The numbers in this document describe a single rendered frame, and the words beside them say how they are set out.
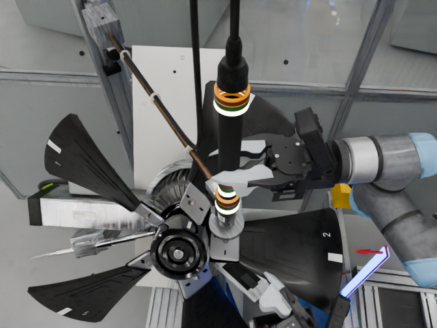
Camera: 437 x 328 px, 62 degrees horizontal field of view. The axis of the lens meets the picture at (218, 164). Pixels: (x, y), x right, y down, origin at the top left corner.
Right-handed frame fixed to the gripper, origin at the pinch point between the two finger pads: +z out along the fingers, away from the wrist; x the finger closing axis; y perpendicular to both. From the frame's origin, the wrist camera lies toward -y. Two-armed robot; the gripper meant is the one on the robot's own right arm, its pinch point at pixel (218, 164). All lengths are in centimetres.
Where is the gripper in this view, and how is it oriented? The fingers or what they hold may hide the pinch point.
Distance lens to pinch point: 55.6
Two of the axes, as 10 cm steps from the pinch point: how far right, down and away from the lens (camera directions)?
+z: -9.9, 0.8, -0.7
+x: -1.1, -8.1, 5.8
